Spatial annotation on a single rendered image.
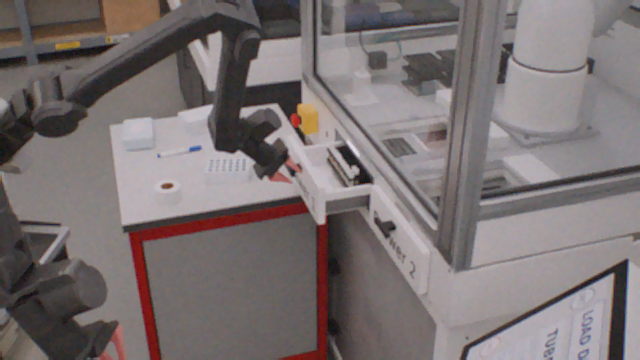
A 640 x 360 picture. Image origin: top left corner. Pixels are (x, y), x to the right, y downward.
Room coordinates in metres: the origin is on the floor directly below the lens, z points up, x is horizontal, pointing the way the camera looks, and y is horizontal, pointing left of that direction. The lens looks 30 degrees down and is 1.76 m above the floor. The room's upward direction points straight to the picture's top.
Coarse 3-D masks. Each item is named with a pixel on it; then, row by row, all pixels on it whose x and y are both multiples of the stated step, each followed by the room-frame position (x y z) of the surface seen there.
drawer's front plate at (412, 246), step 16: (384, 192) 1.35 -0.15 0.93; (384, 208) 1.31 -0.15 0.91; (400, 224) 1.22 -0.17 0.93; (384, 240) 1.30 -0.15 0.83; (400, 240) 1.22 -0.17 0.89; (416, 240) 1.16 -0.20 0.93; (400, 256) 1.21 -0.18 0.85; (416, 256) 1.14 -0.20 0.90; (416, 272) 1.13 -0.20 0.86; (416, 288) 1.13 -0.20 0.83
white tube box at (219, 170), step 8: (208, 160) 1.74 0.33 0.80; (216, 160) 1.75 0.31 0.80; (224, 160) 1.75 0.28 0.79; (232, 160) 1.75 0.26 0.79; (240, 160) 1.74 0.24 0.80; (248, 160) 1.74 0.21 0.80; (208, 168) 1.70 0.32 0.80; (216, 168) 1.70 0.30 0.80; (224, 168) 1.70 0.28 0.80; (232, 168) 1.70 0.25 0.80; (240, 168) 1.70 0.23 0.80; (248, 168) 1.70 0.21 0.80; (208, 176) 1.67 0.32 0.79; (216, 176) 1.67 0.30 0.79; (224, 176) 1.67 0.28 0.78; (232, 176) 1.67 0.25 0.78; (240, 176) 1.68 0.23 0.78; (248, 176) 1.68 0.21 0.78
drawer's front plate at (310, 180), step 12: (288, 144) 1.63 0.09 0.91; (300, 156) 1.53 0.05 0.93; (312, 168) 1.46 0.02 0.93; (312, 180) 1.42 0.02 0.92; (300, 192) 1.52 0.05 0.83; (312, 192) 1.42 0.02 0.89; (324, 192) 1.38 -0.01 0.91; (312, 204) 1.42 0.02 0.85; (324, 204) 1.38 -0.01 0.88; (324, 216) 1.38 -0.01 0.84
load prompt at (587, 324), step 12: (600, 300) 0.69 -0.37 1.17; (576, 312) 0.70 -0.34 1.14; (588, 312) 0.68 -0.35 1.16; (600, 312) 0.66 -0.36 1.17; (576, 324) 0.67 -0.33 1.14; (588, 324) 0.65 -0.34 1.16; (600, 324) 0.64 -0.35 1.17; (576, 336) 0.65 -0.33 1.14; (588, 336) 0.63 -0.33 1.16; (600, 336) 0.62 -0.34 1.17; (576, 348) 0.62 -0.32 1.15; (588, 348) 0.61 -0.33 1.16; (600, 348) 0.59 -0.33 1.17
